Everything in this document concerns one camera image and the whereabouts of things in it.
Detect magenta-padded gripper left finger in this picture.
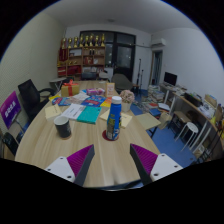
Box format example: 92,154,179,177
44,144,96,188

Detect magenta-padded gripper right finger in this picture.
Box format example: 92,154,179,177
129,143,184,187

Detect blue drink bottle white cap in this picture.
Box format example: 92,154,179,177
105,95,123,141

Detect black mug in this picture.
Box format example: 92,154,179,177
53,115,73,140

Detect small light wooden side table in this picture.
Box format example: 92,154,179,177
134,112,162,138

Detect white round stool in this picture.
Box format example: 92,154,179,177
175,121,200,151

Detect flat round red coaster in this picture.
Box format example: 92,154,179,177
101,129,122,142

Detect brown wooden stool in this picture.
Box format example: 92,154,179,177
168,110,192,131

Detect small beige envelope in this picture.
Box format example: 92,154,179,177
44,104,63,121

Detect white paper booklet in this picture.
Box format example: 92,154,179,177
60,103,87,121

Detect teal book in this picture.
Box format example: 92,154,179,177
76,105,102,125

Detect black and brown chair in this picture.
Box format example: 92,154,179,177
0,128,21,158

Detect pile of books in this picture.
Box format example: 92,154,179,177
138,84,173,116

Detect blue printed book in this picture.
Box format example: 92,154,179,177
80,94,107,108

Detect cluttered wooden desk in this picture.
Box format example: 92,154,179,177
159,83,224,158

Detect yellow gift box red ribbon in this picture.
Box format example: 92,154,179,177
60,79,81,98

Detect orange book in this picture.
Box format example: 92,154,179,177
99,96,114,108

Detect black office chair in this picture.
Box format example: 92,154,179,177
17,78,56,121

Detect purple sign board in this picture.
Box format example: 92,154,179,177
0,90,22,130

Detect potted pink flowers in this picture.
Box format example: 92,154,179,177
119,89,136,113

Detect pink box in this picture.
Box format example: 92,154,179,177
85,87,106,97

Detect small white folding table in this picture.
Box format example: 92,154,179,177
49,76,68,93

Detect black computer monitor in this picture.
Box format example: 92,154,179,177
163,71,178,87

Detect standing yellow card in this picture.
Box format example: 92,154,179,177
105,81,116,98

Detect grey armchair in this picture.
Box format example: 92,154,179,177
110,73,134,94

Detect black tripod stand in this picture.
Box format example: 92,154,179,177
135,58,145,88

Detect wooden shelf unit with trophies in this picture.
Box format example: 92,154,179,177
56,33,107,81

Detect black framed glass door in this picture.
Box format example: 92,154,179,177
79,30,137,81

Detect white air conditioner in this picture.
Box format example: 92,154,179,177
150,38,167,49

